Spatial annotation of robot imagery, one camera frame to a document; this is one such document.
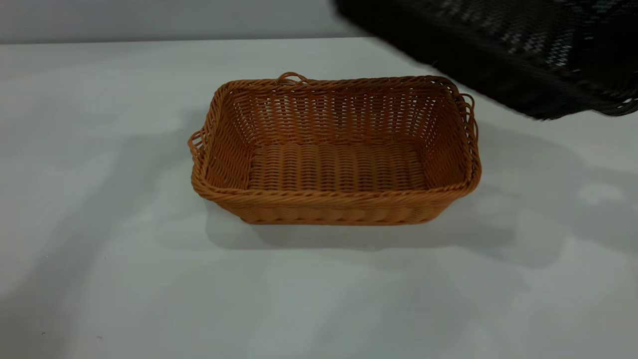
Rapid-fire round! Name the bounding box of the dark brown wicker basket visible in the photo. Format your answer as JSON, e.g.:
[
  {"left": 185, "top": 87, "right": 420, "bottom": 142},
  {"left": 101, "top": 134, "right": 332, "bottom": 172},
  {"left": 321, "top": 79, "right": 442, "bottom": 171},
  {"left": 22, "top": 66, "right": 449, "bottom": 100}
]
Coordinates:
[{"left": 331, "top": 0, "right": 638, "bottom": 121}]

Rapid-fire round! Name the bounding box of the light brown wicker basket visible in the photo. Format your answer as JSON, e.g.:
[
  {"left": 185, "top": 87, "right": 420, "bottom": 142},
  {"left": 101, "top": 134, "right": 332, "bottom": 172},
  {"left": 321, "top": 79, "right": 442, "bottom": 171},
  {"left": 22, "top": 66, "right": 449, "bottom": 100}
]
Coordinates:
[{"left": 187, "top": 72, "right": 482, "bottom": 226}]

